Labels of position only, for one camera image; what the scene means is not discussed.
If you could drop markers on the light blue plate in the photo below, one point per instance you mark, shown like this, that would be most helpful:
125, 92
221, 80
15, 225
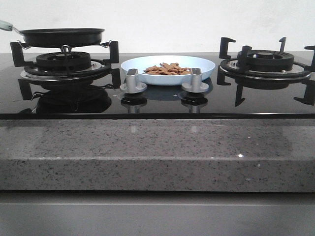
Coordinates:
142, 63

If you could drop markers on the brown meat pieces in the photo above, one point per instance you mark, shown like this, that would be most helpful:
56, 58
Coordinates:
167, 69

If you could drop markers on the black frying pan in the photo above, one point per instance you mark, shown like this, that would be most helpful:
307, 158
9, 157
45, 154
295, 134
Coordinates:
55, 38

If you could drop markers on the silver left stove knob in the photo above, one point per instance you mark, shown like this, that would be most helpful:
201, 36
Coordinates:
132, 84

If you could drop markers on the silver stove knob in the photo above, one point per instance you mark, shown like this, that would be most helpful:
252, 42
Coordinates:
195, 85
132, 84

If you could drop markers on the silver right stove knob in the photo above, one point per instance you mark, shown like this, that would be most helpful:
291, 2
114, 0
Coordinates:
195, 85

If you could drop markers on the right black pan support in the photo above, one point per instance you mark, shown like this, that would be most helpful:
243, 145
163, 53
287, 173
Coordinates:
237, 69

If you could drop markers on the black pan support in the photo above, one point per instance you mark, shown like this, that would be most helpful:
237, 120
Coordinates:
61, 76
237, 69

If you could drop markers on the left black gas burner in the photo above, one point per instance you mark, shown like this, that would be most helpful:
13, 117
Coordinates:
74, 61

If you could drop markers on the black gas burner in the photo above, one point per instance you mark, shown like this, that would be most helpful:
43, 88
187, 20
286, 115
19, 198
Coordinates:
74, 61
269, 61

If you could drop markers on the right black gas burner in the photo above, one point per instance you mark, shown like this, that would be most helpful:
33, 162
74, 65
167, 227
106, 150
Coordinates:
269, 61

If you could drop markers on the left black pan support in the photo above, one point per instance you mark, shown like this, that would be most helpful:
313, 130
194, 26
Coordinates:
61, 76

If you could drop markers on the black glass cooktop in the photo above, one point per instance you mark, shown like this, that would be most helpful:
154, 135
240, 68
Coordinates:
228, 98

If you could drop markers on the grey cabinet drawer front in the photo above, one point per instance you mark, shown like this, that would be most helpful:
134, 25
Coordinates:
155, 214

